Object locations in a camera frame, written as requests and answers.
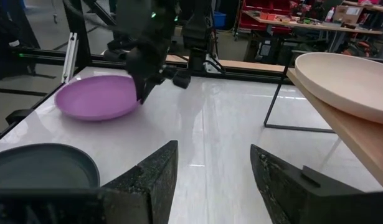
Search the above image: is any white bottle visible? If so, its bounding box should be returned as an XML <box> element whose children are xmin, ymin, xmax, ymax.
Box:
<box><xmin>324</xmin><ymin>6</ymin><xmax>335</xmax><ymax>22</ymax></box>

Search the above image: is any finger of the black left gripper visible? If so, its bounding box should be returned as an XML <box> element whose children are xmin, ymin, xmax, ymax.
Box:
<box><xmin>134</xmin><ymin>75</ymin><xmax>159</xmax><ymax>105</ymax></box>
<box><xmin>172</xmin><ymin>70</ymin><xmax>192</xmax><ymax>90</ymax></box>

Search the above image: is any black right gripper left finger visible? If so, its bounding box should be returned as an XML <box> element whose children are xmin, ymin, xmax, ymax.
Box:
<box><xmin>0</xmin><ymin>140</ymin><xmax>179</xmax><ymax>224</ymax></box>

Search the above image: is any dark grey plate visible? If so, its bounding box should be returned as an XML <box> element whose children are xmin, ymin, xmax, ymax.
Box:
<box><xmin>0</xmin><ymin>142</ymin><xmax>101</xmax><ymax>190</ymax></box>

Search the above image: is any wooden top workbench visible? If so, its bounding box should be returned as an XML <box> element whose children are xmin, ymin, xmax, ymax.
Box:
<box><xmin>242</xmin><ymin>9</ymin><xmax>383</xmax><ymax>54</ymax></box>

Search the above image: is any purple plate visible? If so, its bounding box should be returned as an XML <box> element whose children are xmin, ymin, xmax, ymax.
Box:
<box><xmin>54</xmin><ymin>74</ymin><xmax>141</xmax><ymax>122</ymax></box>

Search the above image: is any light pink plate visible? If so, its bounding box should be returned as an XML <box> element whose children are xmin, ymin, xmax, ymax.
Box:
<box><xmin>294</xmin><ymin>52</ymin><xmax>383</xmax><ymax>126</ymax></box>

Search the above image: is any red bin storage rack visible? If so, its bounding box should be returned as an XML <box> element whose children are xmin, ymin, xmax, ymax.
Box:
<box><xmin>237</xmin><ymin>0</ymin><xmax>293</xmax><ymax>34</ymax></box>

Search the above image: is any wooden shelf with black legs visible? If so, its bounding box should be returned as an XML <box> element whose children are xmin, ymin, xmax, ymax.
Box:
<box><xmin>263</xmin><ymin>51</ymin><xmax>383</xmax><ymax>191</ymax></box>

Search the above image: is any small orange tray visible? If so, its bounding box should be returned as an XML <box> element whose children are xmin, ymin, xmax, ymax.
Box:
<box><xmin>259</xmin><ymin>11</ymin><xmax>277</xmax><ymax>21</ymax></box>

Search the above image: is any silver aluminium bar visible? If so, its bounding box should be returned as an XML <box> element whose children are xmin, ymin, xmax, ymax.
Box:
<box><xmin>62</xmin><ymin>32</ymin><xmax>79</xmax><ymax>84</ymax></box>

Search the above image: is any cardboard box with label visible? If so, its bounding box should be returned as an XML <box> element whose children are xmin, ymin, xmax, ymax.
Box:
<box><xmin>333</xmin><ymin>4</ymin><xmax>364</xmax><ymax>25</ymax></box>

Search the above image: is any orange black machine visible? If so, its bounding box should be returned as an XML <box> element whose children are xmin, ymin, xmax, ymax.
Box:
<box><xmin>343</xmin><ymin>39</ymin><xmax>383</xmax><ymax>58</ymax></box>

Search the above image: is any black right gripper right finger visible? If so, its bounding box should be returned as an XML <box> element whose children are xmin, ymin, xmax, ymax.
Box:
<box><xmin>249</xmin><ymin>144</ymin><xmax>383</xmax><ymax>224</ymax></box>

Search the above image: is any black equipment box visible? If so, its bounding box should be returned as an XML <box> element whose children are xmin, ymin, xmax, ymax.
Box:
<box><xmin>244</xmin><ymin>32</ymin><xmax>285</xmax><ymax>63</ymax></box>

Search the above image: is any blue bin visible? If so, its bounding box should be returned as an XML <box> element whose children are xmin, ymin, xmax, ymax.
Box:
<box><xmin>212</xmin><ymin>11</ymin><xmax>227</xmax><ymax>29</ymax></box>

